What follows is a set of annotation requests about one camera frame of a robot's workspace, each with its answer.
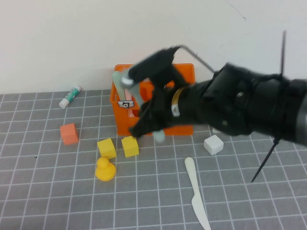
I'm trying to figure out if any yellow foam cube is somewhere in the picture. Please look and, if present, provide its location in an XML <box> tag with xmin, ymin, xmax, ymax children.
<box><xmin>120</xmin><ymin>135</ymin><xmax>140</xmax><ymax>158</ymax></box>
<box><xmin>96</xmin><ymin>138</ymin><xmax>117</xmax><ymax>159</ymax></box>

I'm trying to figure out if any yellow rubber duck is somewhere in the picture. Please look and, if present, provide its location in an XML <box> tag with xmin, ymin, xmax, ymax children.
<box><xmin>94</xmin><ymin>157</ymin><xmax>117</xmax><ymax>182</ymax></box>

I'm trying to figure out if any orange foam cube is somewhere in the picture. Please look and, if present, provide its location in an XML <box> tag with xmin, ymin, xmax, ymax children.
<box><xmin>59</xmin><ymin>123</ymin><xmax>79</xmax><ymax>145</ymax></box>

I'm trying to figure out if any white and green glue stick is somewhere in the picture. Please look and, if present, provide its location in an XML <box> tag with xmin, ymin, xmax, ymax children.
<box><xmin>59</xmin><ymin>85</ymin><xmax>82</xmax><ymax>109</ymax></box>

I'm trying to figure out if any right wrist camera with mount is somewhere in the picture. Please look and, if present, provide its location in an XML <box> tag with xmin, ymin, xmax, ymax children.
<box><xmin>119</xmin><ymin>46</ymin><xmax>192</xmax><ymax>106</ymax></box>

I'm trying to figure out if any white plastic knife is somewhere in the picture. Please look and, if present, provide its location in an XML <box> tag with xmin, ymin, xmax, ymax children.
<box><xmin>184</xmin><ymin>157</ymin><xmax>212</xmax><ymax>230</ymax></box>

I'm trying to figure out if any white foam cube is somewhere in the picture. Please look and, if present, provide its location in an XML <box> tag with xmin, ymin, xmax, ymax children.
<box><xmin>203</xmin><ymin>134</ymin><xmax>224</xmax><ymax>156</ymax></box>

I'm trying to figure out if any mint green plastic spoon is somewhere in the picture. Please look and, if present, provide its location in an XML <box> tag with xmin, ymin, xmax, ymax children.
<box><xmin>112</xmin><ymin>71</ymin><xmax>128</xmax><ymax>103</ymax></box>

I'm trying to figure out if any orange plastic cutlery holder crate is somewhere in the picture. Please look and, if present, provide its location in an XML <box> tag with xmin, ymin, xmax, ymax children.
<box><xmin>109</xmin><ymin>63</ymin><xmax>198</xmax><ymax>137</ymax></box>

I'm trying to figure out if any black zip tie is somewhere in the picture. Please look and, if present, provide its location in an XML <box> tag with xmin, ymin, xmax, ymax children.
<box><xmin>251</xmin><ymin>138</ymin><xmax>281</xmax><ymax>183</ymax></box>
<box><xmin>279</xmin><ymin>30</ymin><xmax>287</xmax><ymax>80</ymax></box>

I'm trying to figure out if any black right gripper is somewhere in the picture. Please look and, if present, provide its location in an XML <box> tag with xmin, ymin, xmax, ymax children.
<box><xmin>129</xmin><ymin>86</ymin><xmax>192</xmax><ymax>139</ymax></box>

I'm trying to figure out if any grey grid patterned mat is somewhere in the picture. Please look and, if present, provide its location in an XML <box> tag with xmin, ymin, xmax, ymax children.
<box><xmin>0</xmin><ymin>79</ymin><xmax>307</xmax><ymax>230</ymax></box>

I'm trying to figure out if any grey plastic fork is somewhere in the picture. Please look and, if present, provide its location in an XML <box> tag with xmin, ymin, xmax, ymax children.
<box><xmin>153</xmin><ymin>130</ymin><xmax>166</xmax><ymax>144</ymax></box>

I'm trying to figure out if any pink plastic spoon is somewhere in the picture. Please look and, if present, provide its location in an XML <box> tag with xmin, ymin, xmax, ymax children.
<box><xmin>124</xmin><ymin>90</ymin><xmax>135</xmax><ymax>118</ymax></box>

